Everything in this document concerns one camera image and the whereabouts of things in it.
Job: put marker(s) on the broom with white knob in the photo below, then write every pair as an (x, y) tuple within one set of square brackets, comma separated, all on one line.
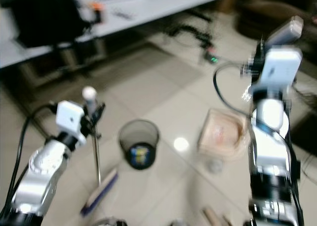
[(101, 189)]

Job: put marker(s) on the brown round pouf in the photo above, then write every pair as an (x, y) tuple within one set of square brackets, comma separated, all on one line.
[(272, 13)]

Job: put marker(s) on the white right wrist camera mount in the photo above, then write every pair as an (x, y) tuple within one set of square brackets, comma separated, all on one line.
[(280, 70)]

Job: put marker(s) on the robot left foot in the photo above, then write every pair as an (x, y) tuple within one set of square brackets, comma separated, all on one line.
[(110, 222)]

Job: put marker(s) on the black mesh waste bin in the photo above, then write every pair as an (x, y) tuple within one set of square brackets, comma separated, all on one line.
[(139, 146)]

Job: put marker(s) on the black office chair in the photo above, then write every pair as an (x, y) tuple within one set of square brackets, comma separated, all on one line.
[(47, 15)]

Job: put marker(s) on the light wooden stick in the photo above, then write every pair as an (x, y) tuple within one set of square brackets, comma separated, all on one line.
[(213, 217)]

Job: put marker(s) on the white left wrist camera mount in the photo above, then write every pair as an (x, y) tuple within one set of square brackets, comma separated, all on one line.
[(69, 117)]

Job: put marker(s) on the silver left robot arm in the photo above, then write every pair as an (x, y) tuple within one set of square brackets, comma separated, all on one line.
[(42, 169)]

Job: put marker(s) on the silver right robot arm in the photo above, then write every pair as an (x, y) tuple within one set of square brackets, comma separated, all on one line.
[(272, 151)]

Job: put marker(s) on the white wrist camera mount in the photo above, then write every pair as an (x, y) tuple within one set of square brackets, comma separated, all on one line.
[(280, 70), (69, 117)]

